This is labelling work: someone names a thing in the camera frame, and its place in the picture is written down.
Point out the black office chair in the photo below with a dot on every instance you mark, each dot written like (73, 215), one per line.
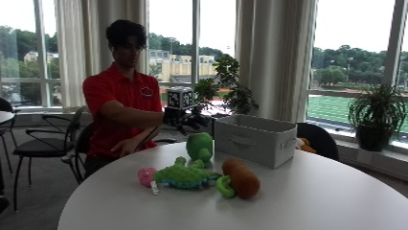
(82, 143)

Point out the white marker cube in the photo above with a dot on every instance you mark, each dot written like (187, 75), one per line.
(182, 97)

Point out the green plush crocodile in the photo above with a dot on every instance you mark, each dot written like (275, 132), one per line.
(183, 175)

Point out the narrow white curtain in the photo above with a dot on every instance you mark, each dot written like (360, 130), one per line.
(86, 54)

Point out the orange plush carrot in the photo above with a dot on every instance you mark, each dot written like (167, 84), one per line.
(243, 179)

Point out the black chair with thin legs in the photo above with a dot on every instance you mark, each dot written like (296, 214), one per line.
(6, 110)

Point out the black chair with armrests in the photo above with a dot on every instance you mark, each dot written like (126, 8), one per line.
(43, 148)

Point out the the person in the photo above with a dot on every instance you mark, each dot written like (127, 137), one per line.
(115, 96)

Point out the tall leafy plant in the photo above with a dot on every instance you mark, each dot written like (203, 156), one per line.
(232, 86)

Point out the grey fabric storage box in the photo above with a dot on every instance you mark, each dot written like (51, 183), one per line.
(256, 140)

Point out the pink plush toy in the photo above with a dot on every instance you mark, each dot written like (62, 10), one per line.
(146, 176)

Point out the orange plush toy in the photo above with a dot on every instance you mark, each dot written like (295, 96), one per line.
(305, 145)

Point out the potted plant with thin leaves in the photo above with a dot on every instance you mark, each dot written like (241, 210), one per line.
(377, 111)

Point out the green round plush toy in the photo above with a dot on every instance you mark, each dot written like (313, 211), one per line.
(200, 145)

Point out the wide white curtain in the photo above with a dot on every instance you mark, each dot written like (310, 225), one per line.
(276, 60)

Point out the round side table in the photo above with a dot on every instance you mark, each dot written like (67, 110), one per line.
(6, 115)

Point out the black round-backed chair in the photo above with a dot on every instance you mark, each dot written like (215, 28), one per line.
(320, 140)

